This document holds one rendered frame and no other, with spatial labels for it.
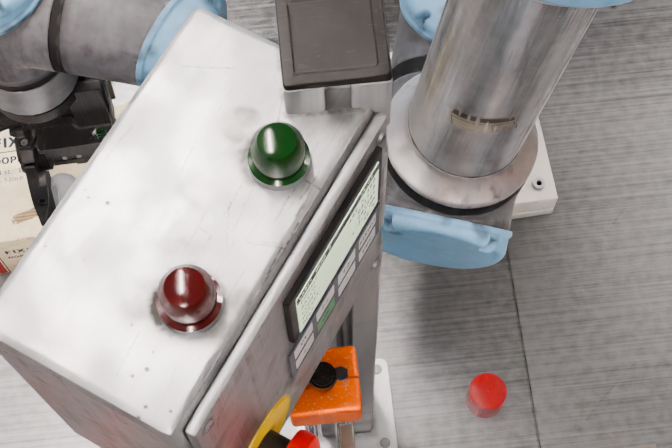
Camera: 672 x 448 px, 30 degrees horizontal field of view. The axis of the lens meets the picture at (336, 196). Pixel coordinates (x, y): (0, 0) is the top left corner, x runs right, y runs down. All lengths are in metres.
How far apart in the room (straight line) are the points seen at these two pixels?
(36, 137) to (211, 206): 0.56
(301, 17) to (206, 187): 0.08
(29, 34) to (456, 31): 0.30
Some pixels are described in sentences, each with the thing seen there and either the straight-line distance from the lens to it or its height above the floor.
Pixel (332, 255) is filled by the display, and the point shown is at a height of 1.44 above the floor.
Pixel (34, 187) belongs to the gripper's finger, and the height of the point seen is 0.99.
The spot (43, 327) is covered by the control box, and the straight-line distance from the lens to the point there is 0.51.
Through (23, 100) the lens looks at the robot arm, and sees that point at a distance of 0.97.
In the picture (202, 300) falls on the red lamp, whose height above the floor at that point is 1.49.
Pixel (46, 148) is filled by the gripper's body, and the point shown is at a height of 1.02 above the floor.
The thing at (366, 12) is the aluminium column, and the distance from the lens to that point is 0.52.
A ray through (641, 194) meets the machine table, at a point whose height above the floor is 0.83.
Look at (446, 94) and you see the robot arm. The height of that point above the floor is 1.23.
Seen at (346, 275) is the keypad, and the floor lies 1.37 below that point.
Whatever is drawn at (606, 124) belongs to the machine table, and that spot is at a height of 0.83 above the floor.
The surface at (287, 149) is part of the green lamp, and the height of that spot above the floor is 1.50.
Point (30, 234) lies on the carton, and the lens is 1.15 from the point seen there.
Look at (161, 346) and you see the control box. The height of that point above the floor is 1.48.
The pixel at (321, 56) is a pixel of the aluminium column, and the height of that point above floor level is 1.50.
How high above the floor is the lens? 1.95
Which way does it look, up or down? 67 degrees down
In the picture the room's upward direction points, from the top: 2 degrees counter-clockwise
